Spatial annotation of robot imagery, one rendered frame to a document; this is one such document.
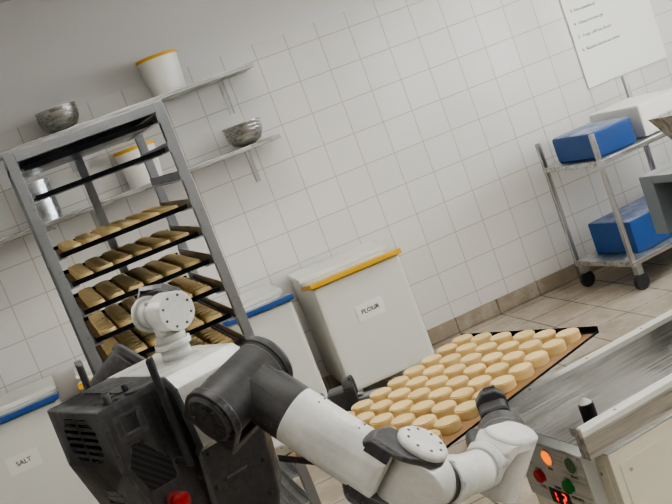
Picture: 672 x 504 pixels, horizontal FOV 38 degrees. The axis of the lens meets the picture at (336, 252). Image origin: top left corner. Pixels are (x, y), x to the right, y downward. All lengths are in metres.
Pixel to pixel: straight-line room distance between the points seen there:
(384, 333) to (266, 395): 3.89
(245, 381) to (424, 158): 4.69
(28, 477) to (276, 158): 2.24
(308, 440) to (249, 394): 0.11
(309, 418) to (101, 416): 0.32
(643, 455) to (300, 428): 0.82
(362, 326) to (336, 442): 3.88
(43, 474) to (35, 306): 1.01
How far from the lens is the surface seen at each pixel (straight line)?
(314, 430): 1.41
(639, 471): 2.01
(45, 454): 5.13
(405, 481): 1.42
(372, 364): 5.32
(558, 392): 2.24
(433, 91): 6.11
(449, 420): 1.85
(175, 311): 1.63
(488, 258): 6.23
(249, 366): 1.46
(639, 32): 6.82
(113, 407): 1.53
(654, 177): 2.61
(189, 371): 1.57
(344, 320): 5.24
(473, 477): 1.49
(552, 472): 2.10
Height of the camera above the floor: 1.65
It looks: 9 degrees down
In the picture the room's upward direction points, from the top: 21 degrees counter-clockwise
